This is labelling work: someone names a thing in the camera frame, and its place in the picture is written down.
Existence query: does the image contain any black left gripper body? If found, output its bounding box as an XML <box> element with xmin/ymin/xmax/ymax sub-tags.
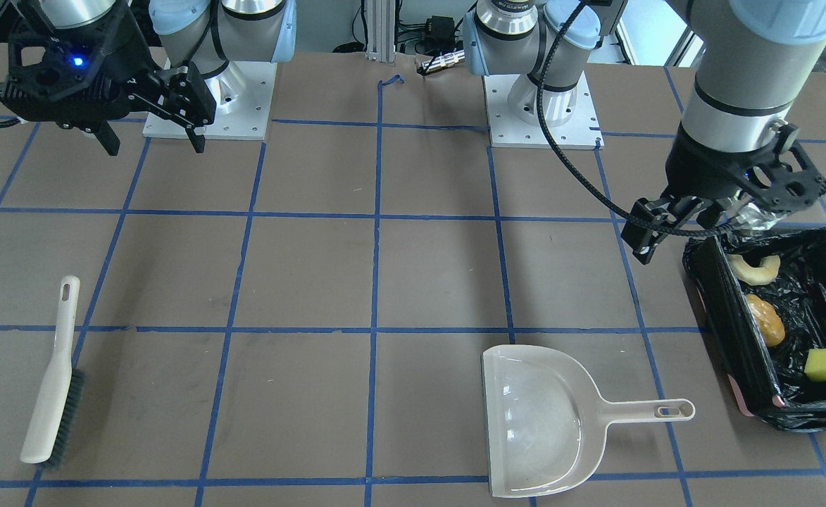
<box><xmin>663</xmin><ymin>123</ymin><xmax>826</xmax><ymax>229</ymax></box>

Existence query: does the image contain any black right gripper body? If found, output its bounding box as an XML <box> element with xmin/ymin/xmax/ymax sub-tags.
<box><xmin>0</xmin><ymin>1</ymin><xmax>167</xmax><ymax>129</ymax></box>

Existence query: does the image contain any oval golden bread roll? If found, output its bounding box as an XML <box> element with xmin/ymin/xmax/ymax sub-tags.
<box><xmin>745</xmin><ymin>293</ymin><xmax>786</xmax><ymax>349</ymax></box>

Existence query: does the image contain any beige plastic dustpan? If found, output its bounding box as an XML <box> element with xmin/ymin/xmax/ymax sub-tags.
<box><xmin>482</xmin><ymin>344</ymin><xmax>696</xmax><ymax>499</ymax></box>

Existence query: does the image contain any white hand brush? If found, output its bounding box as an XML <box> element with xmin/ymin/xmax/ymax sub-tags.
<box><xmin>19</xmin><ymin>275</ymin><xmax>85</xmax><ymax>468</ymax></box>

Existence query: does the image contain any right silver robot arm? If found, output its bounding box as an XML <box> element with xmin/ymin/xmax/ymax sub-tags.
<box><xmin>0</xmin><ymin>1</ymin><xmax>296</xmax><ymax>156</ymax></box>

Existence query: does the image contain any black lined trash bin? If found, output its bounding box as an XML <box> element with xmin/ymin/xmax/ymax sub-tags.
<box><xmin>682</xmin><ymin>227</ymin><xmax>826</xmax><ymax>432</ymax></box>

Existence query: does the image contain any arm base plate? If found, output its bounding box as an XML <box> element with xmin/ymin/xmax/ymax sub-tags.
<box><xmin>143</xmin><ymin>61</ymin><xmax>277</xmax><ymax>141</ymax></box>
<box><xmin>483</xmin><ymin>75</ymin><xmax>605</xmax><ymax>150</ymax></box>

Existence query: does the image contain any aluminium frame post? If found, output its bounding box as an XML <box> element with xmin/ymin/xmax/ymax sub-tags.
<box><xmin>362</xmin><ymin>0</ymin><xmax>399</xmax><ymax>66</ymax></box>

